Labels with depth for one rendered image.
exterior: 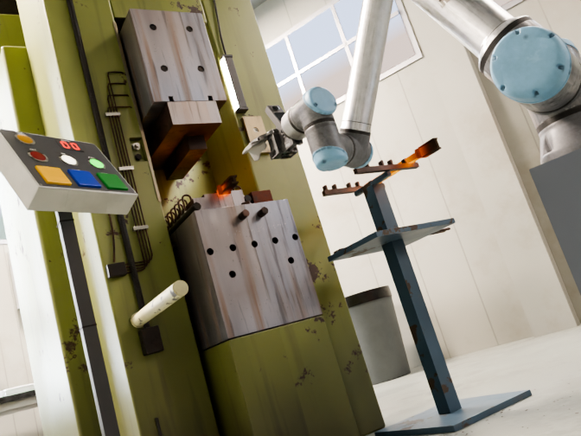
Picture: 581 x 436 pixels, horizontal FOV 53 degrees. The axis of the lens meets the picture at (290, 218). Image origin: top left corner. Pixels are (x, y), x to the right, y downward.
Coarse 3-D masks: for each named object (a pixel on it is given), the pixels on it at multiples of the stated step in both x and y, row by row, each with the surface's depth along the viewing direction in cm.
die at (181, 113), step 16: (160, 112) 223; (176, 112) 217; (192, 112) 220; (208, 112) 224; (160, 128) 225; (176, 128) 218; (192, 128) 222; (208, 128) 227; (160, 144) 228; (176, 144) 233; (160, 160) 243
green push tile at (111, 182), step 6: (96, 174) 177; (102, 174) 178; (108, 174) 180; (102, 180) 175; (108, 180) 177; (114, 180) 179; (120, 180) 181; (108, 186) 174; (114, 186) 176; (120, 186) 178
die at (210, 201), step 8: (216, 192) 213; (232, 192) 216; (240, 192) 218; (192, 200) 208; (200, 200) 209; (208, 200) 211; (216, 200) 212; (224, 200) 214; (232, 200) 215; (240, 200) 217; (208, 208) 209
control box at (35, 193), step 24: (0, 144) 164; (24, 144) 168; (48, 144) 176; (0, 168) 164; (24, 168) 158; (72, 168) 172; (96, 168) 181; (24, 192) 157; (48, 192) 157; (72, 192) 163; (96, 192) 169; (120, 192) 177
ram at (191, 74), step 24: (144, 24) 224; (168, 24) 229; (192, 24) 235; (144, 48) 220; (168, 48) 225; (192, 48) 230; (144, 72) 218; (168, 72) 221; (192, 72) 227; (216, 72) 232; (144, 96) 221; (168, 96) 218; (192, 96) 223; (216, 96) 228; (144, 120) 226
